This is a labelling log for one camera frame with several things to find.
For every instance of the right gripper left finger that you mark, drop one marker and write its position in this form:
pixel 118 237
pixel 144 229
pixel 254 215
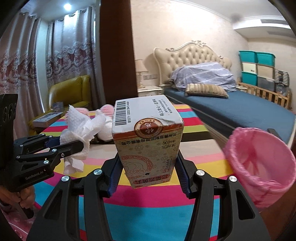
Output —
pixel 58 218

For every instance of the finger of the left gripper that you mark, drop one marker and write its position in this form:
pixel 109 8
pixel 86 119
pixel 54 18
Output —
pixel 34 140
pixel 47 149

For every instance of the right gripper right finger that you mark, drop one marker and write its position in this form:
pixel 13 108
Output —
pixel 239 219

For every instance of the white tissue paper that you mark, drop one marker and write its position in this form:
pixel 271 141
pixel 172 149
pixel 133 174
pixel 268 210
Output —
pixel 80 127

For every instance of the pink foam fruit net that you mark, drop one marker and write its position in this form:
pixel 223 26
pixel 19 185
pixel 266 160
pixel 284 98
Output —
pixel 105 134

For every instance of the orange white carton box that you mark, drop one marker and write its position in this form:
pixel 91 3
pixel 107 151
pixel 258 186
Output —
pixel 147 132

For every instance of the pink lined trash bin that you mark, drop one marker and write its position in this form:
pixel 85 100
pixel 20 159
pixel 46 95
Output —
pixel 262 162

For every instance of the person's left hand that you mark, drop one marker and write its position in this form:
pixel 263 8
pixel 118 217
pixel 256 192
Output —
pixel 26 197

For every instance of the flat box on armchair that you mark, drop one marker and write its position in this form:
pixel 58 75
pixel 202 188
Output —
pixel 46 120

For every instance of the small picture card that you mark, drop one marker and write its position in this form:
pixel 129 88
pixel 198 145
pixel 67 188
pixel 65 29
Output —
pixel 58 107

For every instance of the yellow leather armchair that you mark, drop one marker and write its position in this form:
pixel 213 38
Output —
pixel 75 91

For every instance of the striped colourful tablecloth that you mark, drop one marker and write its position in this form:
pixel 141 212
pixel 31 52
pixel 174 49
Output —
pixel 155 212

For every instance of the black smartphone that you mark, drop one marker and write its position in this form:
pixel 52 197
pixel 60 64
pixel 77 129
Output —
pixel 274 132

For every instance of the patterned lace curtain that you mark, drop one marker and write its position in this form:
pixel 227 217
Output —
pixel 36 55

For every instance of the dark wooden door panel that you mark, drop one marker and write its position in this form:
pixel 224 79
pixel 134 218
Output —
pixel 116 51

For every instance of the blue bed mattress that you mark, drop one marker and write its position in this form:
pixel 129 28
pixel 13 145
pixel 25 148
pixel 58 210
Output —
pixel 240 109

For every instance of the white nightstand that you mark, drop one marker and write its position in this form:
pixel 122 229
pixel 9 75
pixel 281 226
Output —
pixel 149 91

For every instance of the bedside table lamp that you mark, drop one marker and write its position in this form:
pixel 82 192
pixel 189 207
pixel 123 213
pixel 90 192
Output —
pixel 140 71

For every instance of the striped gold pillow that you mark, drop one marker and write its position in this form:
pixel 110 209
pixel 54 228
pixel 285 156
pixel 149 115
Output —
pixel 207 90

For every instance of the grey clear storage box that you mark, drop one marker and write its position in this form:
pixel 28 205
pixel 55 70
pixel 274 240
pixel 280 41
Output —
pixel 266 83

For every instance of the teal storage bin lower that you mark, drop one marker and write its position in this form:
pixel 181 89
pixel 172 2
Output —
pixel 249 78

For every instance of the teal storage bin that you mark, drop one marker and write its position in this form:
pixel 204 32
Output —
pixel 248 56
pixel 249 78
pixel 266 58

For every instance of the blue grey folded duvet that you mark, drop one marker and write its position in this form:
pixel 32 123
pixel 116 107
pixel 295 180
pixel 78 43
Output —
pixel 205 73

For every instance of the checkered black white bag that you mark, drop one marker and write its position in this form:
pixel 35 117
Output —
pixel 281 77

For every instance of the white drawer storage box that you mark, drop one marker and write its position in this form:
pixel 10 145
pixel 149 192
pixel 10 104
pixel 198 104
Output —
pixel 249 67

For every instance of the beige storage box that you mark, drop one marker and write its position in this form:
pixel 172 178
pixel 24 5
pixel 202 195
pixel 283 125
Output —
pixel 265 71

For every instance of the teal storage bin upper left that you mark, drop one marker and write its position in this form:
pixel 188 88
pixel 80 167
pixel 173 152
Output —
pixel 248 56

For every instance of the teal storage bin upper right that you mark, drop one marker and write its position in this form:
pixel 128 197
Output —
pixel 266 58

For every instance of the beige tufted headboard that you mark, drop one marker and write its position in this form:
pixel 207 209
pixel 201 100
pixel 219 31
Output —
pixel 191 53

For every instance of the wooden crib rail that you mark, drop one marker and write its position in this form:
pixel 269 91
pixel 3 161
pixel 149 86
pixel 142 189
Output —
pixel 277 98

